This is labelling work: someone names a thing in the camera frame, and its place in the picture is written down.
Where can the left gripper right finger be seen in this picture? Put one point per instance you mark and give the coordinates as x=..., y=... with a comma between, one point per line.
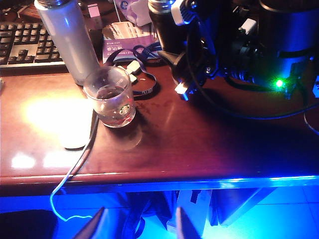
x=185, y=229

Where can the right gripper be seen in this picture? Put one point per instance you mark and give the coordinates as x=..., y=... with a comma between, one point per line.
x=211, y=64

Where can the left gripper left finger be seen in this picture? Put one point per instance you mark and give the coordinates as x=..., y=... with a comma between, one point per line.
x=92, y=229

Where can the black thermos bottle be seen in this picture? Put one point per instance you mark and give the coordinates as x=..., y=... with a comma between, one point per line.
x=164, y=30

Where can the Starbucks glass cup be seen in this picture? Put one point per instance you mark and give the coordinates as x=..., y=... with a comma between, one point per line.
x=109, y=99

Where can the white thermos bottle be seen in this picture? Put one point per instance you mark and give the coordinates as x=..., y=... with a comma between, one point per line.
x=69, y=42

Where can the white printed carton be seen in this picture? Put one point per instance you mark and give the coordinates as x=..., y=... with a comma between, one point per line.
x=184, y=201

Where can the purple badge card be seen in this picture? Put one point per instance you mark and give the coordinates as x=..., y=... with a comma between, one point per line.
x=124, y=37

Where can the white printed tissue pack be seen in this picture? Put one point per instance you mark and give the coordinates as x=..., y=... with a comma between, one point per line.
x=135, y=12

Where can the white computer mouse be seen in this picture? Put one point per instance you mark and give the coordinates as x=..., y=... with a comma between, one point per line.
x=77, y=129

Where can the small pink cube box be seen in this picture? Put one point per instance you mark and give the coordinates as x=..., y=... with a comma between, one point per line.
x=95, y=15

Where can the black keyboard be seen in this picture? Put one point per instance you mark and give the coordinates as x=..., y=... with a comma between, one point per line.
x=25, y=42

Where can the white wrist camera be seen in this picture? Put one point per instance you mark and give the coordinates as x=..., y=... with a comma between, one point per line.
x=180, y=13

